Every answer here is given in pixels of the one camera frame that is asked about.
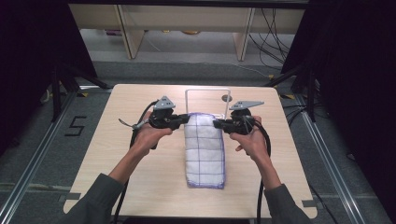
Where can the person's left hand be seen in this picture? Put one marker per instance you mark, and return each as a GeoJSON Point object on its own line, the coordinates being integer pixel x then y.
{"type": "Point", "coordinates": [149, 137]}

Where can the black curtain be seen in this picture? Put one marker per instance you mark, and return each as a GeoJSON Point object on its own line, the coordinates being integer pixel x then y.
{"type": "Point", "coordinates": [358, 77]}
{"type": "Point", "coordinates": [28, 62]}

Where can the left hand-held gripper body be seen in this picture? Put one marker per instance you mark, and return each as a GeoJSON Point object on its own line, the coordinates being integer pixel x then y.
{"type": "Point", "coordinates": [163, 115]}

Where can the black metal stand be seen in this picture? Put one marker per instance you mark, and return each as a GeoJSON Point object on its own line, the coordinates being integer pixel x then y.
{"type": "Point", "coordinates": [56, 93]}
{"type": "Point", "coordinates": [311, 93]}

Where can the metal floor rail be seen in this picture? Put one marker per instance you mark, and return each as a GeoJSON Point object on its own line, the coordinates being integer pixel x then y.
{"type": "Point", "coordinates": [330, 168]}
{"type": "Point", "coordinates": [34, 155]}

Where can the white plastic rack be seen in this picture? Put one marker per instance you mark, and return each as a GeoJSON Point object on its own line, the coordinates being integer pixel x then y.
{"type": "Point", "coordinates": [208, 90]}

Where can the dark round table grommet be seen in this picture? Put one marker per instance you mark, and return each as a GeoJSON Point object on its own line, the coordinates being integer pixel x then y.
{"type": "Point", "coordinates": [226, 98]}

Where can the person's right hand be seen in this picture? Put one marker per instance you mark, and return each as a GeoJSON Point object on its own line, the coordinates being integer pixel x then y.
{"type": "Point", "coordinates": [253, 144]}

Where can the orange round object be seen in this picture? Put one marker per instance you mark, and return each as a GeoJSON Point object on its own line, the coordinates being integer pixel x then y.
{"type": "Point", "coordinates": [190, 32]}

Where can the white checked cloth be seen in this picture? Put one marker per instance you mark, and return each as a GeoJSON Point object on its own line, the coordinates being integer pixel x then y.
{"type": "Point", "coordinates": [204, 149]}

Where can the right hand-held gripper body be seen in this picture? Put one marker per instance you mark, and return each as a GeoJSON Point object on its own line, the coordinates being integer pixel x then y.
{"type": "Point", "coordinates": [244, 118]}

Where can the beige wooden desk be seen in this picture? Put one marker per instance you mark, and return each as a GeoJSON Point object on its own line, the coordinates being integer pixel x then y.
{"type": "Point", "coordinates": [186, 15]}

